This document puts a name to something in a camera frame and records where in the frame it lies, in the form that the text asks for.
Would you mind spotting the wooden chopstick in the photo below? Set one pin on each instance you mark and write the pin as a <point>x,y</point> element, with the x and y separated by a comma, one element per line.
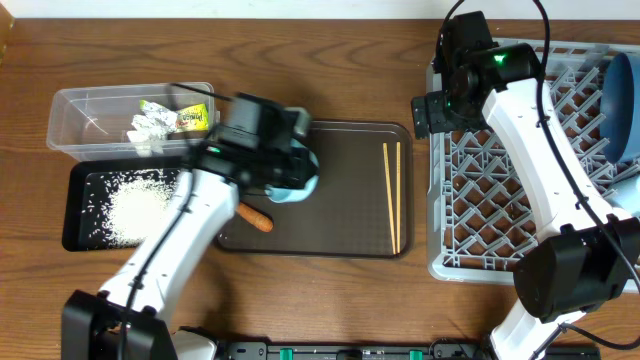
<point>389,197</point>

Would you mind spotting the dark blue plate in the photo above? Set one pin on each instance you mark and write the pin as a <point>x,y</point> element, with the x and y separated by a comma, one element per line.
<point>620,106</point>

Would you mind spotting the light blue small cup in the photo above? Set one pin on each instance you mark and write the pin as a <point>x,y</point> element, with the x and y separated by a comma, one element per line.
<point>625,195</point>

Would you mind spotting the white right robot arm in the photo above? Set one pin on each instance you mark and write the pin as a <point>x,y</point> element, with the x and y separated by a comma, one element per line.
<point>587,248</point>

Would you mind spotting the yellow snack wrapper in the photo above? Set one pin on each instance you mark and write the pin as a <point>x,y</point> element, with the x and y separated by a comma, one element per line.
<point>192,118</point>

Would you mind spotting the white tissue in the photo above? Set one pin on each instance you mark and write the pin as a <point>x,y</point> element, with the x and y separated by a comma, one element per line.
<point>147,135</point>

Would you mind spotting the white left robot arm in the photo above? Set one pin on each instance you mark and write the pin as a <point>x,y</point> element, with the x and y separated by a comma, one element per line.
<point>257,148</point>

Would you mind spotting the spilled white rice pile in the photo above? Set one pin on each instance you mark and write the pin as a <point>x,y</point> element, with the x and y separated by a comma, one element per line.
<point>119,209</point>

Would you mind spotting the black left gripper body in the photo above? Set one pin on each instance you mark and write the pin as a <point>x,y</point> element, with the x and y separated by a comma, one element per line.
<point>283,170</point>

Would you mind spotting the brown serving tray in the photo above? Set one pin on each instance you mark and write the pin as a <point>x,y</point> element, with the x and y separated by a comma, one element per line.
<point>347,213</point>

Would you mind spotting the grey dishwasher rack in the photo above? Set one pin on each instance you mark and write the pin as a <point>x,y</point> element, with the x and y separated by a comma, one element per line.
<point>479,221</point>

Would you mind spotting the black waste tray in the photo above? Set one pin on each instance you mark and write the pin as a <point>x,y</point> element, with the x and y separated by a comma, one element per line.
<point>70,235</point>

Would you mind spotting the light blue rice bowl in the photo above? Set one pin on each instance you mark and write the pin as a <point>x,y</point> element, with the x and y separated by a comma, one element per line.
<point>283,195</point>

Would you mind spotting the clear plastic waste bin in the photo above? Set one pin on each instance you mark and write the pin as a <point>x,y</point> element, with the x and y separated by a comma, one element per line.
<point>92,123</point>

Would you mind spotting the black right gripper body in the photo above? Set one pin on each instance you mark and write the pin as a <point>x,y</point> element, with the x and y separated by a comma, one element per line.
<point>441,115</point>

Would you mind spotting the orange carrot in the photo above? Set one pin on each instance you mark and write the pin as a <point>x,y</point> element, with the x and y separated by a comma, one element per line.
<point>254,217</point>

